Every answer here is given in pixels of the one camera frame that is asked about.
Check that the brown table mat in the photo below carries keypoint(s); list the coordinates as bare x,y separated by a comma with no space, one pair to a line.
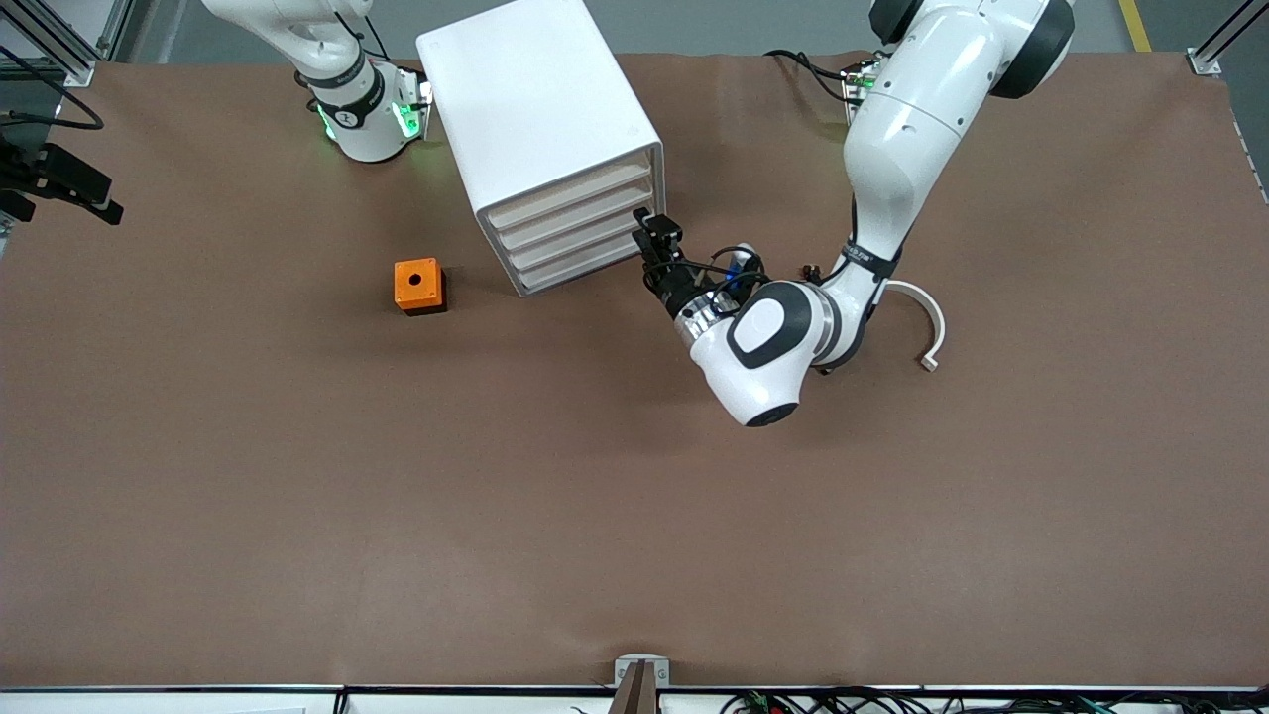
634,496

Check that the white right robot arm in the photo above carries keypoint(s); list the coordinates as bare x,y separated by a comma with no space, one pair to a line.
367,119

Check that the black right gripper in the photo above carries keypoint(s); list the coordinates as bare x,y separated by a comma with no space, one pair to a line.
38,170

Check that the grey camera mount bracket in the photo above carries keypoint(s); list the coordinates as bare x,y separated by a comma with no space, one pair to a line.
641,674

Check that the aluminium frame profile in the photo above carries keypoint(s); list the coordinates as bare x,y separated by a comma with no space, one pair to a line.
1205,61
79,71

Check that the white curved plastic clamp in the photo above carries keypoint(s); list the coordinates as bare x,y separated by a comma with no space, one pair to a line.
932,312

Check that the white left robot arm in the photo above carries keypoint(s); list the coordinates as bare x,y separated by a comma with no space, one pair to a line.
892,149

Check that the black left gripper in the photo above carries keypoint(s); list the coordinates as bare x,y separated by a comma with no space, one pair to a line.
673,289

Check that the small black push-button switch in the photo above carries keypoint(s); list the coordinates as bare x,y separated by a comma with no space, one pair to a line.
809,270

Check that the orange box with hole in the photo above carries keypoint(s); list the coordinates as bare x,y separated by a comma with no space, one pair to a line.
404,294

